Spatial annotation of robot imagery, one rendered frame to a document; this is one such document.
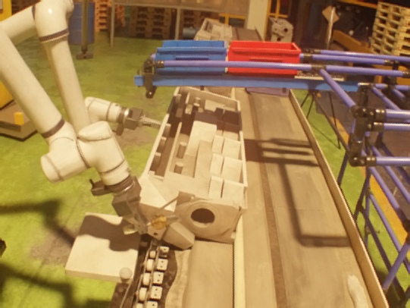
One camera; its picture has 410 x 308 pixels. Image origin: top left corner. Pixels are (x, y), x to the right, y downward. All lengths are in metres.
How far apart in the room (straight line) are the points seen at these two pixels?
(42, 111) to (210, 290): 0.74
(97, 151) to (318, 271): 0.84
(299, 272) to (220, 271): 0.27
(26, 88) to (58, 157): 0.22
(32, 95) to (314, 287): 1.06
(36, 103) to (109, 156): 0.26
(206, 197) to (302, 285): 0.44
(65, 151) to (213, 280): 0.61
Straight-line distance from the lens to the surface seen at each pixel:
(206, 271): 1.25
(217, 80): 1.55
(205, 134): 1.64
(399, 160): 1.17
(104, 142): 0.98
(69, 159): 1.00
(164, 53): 1.56
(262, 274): 1.28
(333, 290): 1.30
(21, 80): 1.06
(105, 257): 1.21
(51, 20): 1.40
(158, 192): 1.20
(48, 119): 1.10
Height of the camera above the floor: 1.64
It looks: 27 degrees down
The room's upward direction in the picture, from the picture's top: 6 degrees clockwise
